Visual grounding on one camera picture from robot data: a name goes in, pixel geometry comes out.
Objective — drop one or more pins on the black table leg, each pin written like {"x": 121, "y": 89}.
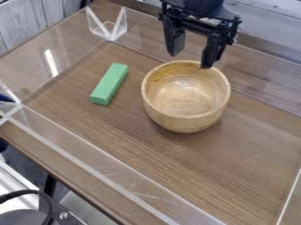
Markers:
{"x": 50, "y": 185}

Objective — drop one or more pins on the clear acrylic tray walls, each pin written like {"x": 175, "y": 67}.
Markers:
{"x": 232, "y": 175}

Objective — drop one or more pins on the brown wooden bowl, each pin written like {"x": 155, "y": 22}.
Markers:
{"x": 185, "y": 97}

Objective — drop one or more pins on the black base with screw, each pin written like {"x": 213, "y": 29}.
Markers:
{"x": 63, "y": 217}

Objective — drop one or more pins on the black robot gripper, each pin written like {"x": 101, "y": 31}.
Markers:
{"x": 204, "y": 17}

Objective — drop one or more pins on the green rectangular block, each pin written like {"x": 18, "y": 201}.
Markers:
{"x": 110, "y": 83}

